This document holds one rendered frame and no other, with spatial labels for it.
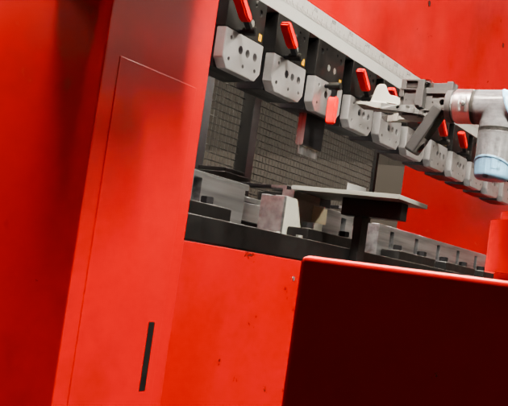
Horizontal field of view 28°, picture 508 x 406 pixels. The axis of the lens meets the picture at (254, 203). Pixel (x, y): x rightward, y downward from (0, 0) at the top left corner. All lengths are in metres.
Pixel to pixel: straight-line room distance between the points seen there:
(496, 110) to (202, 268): 0.75
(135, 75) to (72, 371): 0.40
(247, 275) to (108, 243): 0.57
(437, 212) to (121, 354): 3.23
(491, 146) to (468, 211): 2.35
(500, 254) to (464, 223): 4.07
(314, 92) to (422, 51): 0.70
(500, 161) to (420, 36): 0.85
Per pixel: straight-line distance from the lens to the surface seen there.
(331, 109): 2.33
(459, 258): 3.43
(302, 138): 2.35
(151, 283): 1.46
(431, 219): 4.55
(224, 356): 1.86
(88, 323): 1.35
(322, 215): 2.43
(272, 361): 2.03
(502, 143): 2.16
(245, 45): 2.04
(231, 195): 2.05
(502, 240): 0.43
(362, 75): 2.47
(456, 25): 3.21
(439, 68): 3.08
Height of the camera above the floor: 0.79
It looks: 4 degrees up
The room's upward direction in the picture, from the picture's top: 8 degrees clockwise
